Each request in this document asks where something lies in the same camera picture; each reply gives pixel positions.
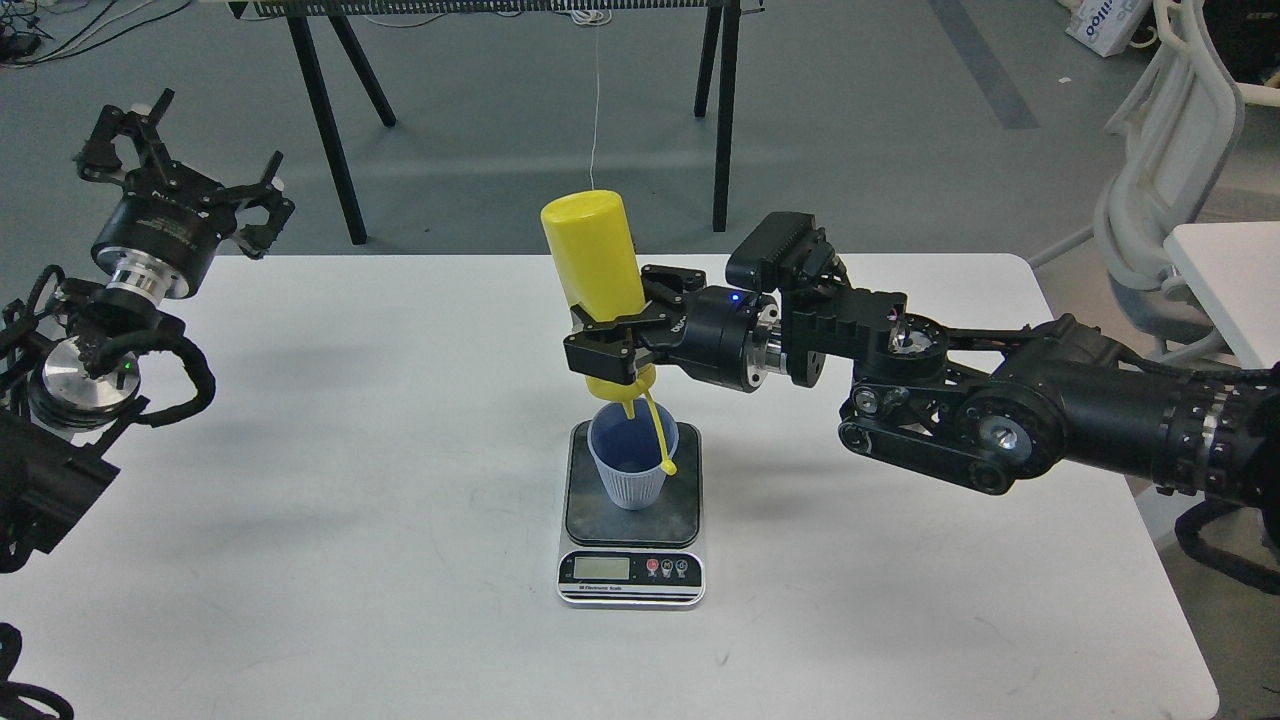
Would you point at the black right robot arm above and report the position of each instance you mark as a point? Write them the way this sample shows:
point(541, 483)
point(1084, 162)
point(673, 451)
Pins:
point(979, 409)

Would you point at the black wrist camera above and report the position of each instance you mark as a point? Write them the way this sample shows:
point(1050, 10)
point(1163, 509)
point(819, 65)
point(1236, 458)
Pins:
point(785, 251)

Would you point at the black trestle table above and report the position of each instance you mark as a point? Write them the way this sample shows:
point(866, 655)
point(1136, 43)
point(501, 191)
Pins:
point(448, 132)

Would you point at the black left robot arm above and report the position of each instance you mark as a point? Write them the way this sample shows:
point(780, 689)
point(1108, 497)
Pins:
point(82, 360)

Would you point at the white office chair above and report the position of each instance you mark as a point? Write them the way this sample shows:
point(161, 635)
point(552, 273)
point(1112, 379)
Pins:
point(1179, 124)

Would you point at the blue plastic cup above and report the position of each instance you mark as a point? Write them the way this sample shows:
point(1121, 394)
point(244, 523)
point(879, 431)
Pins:
point(634, 456)

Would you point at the yellow squeeze bottle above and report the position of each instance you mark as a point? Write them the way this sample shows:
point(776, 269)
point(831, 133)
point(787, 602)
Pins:
point(588, 236)

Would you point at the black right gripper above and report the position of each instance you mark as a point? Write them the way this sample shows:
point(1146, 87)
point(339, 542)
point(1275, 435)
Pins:
point(730, 338)

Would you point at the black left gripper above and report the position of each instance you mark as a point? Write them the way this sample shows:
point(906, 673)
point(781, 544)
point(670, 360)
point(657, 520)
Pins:
point(158, 240)

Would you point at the digital kitchen scale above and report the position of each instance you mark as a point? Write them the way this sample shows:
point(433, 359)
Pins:
point(632, 559)

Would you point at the white cardboard box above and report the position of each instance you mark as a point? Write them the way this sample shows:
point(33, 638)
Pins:
point(1105, 27)

